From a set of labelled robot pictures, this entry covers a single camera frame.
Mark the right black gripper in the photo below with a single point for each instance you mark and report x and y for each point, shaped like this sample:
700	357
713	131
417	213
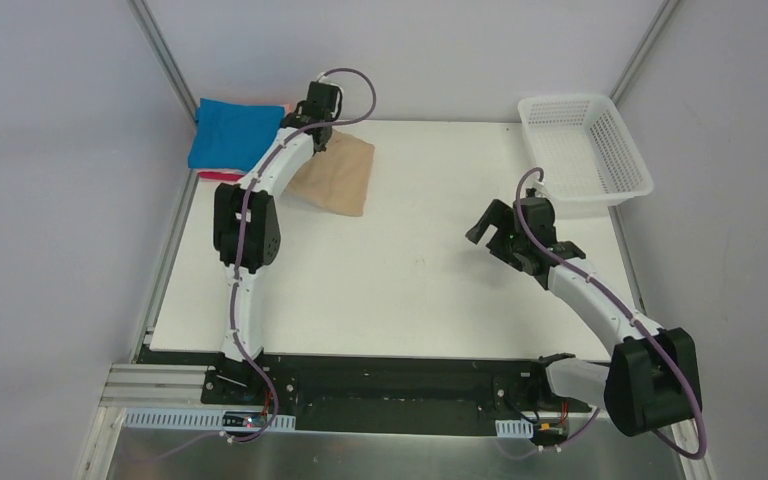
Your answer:
502	234

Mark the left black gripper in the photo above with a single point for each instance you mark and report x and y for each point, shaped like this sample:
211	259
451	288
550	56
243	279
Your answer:
321	100

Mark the beige t shirt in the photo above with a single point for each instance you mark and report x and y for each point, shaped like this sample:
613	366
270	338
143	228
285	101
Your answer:
338	178

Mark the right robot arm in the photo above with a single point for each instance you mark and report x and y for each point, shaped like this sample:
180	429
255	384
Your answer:
652	379

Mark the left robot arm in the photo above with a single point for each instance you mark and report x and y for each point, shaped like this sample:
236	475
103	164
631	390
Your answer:
246	232

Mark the blue folded t shirt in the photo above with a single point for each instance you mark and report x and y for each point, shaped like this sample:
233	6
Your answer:
233	136

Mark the white plastic basket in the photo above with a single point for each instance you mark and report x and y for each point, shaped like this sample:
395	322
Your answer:
590	159

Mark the red folded t shirt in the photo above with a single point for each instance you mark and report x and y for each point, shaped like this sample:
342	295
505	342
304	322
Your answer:
217	176

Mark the right aluminium frame post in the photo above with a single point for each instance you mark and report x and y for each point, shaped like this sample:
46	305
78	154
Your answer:
640	55

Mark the aluminium frame post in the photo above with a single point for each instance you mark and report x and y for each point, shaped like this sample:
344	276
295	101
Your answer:
640	55
155	38

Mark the left aluminium frame post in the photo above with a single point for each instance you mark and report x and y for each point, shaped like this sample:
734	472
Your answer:
155	38

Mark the right white cable duct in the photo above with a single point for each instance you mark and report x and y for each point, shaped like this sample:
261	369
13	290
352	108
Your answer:
515	429

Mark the white cable duct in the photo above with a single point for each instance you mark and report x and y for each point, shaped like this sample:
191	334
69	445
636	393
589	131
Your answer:
515	429
185	419

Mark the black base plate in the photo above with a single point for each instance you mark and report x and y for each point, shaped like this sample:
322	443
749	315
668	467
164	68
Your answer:
379	395

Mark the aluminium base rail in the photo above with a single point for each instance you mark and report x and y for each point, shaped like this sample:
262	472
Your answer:
145	385

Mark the left white cable duct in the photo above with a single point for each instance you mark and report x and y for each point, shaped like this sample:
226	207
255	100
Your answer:
185	419

